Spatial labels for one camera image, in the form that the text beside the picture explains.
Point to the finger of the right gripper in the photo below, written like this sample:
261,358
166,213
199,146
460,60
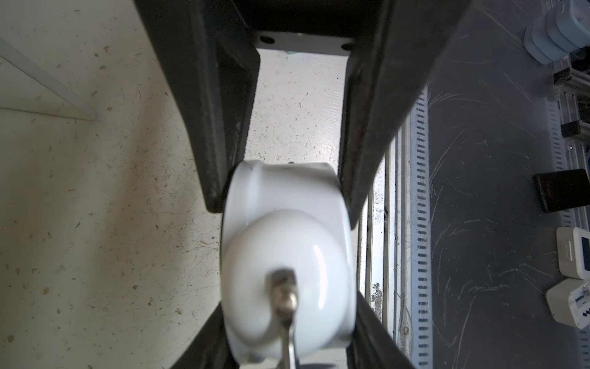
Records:
211,67
390,64

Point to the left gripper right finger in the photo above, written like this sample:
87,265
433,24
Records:
371,345

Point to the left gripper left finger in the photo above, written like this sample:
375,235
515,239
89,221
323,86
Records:
210,348

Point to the large white twin-bell clock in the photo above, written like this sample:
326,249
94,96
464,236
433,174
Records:
286,217

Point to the wooden two-tier shelf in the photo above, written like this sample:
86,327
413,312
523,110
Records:
26,87

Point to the white thermostat device lower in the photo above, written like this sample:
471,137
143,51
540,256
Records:
568,302

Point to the white thermostat device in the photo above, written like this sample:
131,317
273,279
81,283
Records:
568,302
573,252

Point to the black phone on floor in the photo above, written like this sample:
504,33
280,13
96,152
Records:
564,190

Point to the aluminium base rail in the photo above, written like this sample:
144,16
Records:
393,240

